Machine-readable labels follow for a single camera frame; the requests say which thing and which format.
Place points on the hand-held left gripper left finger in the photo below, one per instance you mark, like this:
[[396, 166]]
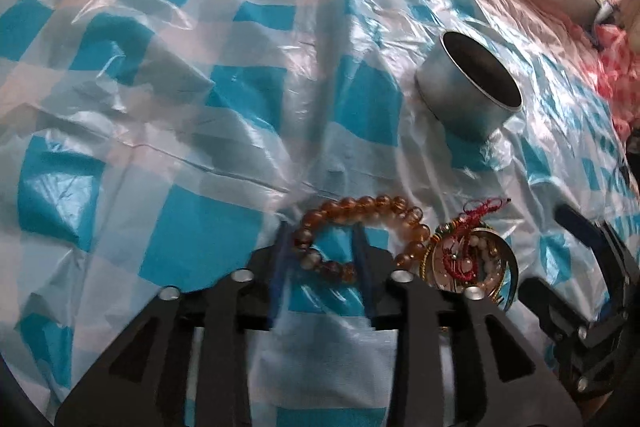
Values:
[[278, 269]]

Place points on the round metal tin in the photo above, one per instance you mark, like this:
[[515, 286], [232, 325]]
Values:
[[450, 92]]

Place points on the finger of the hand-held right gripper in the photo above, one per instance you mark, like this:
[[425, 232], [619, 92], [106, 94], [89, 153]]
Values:
[[542, 302], [587, 234]]

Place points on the blue checkered plastic sheet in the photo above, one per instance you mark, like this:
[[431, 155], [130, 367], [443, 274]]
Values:
[[150, 107]]

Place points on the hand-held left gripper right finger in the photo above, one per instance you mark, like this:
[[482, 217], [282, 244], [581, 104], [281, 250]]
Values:
[[363, 269]]

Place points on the pink plastic bag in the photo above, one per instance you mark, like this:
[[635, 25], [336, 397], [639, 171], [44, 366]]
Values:
[[617, 67]]

